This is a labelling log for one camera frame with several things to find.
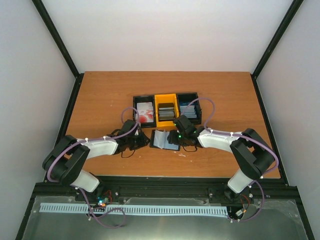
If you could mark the black bin left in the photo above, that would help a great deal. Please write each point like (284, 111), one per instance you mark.
(145, 98)

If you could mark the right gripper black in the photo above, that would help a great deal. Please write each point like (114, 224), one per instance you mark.
(172, 138)

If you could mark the blue card stack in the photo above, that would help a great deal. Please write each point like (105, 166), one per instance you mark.
(190, 111)

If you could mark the left black frame post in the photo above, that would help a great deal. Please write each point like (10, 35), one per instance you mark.
(47, 20)

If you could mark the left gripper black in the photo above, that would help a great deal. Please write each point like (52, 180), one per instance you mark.
(143, 142)

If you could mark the black frame post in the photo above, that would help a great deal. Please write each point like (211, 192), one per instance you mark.
(47, 20)
(284, 24)

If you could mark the dark card stack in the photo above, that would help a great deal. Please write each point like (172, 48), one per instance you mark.
(166, 111)

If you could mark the right black frame post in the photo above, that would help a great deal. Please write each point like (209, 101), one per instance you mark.
(284, 24)

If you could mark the red white card stack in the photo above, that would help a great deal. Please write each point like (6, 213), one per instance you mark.
(146, 112)

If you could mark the black leather card holder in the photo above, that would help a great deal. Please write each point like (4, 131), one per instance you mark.
(159, 140)

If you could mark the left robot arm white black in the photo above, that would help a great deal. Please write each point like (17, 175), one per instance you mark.
(65, 163)

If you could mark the black bin right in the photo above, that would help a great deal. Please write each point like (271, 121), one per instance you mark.
(190, 97)

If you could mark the light blue cable duct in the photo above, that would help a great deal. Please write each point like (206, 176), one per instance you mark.
(136, 210)

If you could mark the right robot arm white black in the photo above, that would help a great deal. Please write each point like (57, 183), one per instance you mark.
(252, 154)

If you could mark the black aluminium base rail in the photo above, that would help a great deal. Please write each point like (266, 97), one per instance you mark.
(210, 189)

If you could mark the black bin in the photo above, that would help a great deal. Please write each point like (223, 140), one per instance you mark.
(145, 98)
(190, 97)

